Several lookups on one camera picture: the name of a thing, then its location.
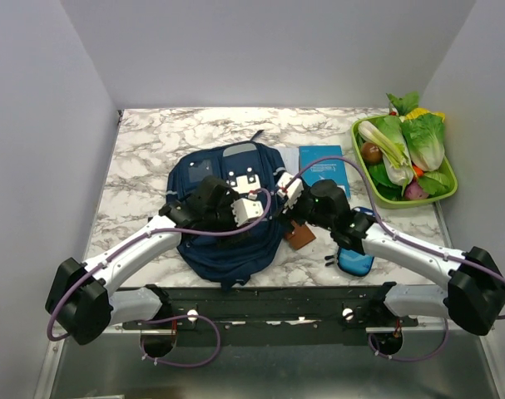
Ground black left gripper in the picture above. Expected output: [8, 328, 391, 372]
[205, 190, 251, 249]

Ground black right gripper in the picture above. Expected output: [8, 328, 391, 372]
[271, 185, 334, 234]

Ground brown leather wallet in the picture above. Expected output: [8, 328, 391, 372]
[284, 220, 315, 250]

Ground navy blue student backpack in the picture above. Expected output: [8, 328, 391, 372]
[166, 130, 298, 292]

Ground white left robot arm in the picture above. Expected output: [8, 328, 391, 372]
[45, 176, 240, 345]

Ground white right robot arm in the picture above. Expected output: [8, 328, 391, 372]
[276, 173, 505, 336]

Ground teal blue hardcover book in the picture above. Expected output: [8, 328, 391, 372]
[299, 145, 350, 199]

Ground black binder clip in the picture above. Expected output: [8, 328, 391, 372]
[324, 255, 339, 267]

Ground white book with pink roses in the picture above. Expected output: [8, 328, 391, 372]
[275, 147, 300, 175]

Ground blue pencil case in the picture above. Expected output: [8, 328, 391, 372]
[336, 207, 375, 277]

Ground green plastic vegetable tray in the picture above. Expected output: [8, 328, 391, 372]
[351, 112, 458, 209]

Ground brown round fruit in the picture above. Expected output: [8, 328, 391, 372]
[360, 142, 383, 165]

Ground purple onion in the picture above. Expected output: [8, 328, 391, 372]
[404, 180, 429, 201]

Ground white green bok choy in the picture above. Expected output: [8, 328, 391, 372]
[357, 115, 414, 190]

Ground green lettuce head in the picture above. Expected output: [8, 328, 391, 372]
[401, 113, 445, 172]

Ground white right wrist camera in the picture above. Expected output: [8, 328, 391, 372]
[276, 171, 304, 209]

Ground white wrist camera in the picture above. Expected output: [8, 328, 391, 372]
[276, 171, 304, 209]
[231, 198, 264, 228]

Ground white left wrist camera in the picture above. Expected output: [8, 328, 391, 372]
[231, 198, 264, 228]

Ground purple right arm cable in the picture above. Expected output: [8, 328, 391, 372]
[270, 156, 505, 362]

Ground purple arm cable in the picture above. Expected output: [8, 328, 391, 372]
[270, 156, 505, 362]
[47, 187, 273, 368]

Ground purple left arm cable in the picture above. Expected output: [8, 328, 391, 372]
[47, 187, 273, 368]

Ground black mounting rail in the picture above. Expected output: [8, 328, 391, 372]
[71, 285, 419, 347]

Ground aluminium frame rail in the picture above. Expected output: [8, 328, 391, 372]
[33, 339, 67, 399]

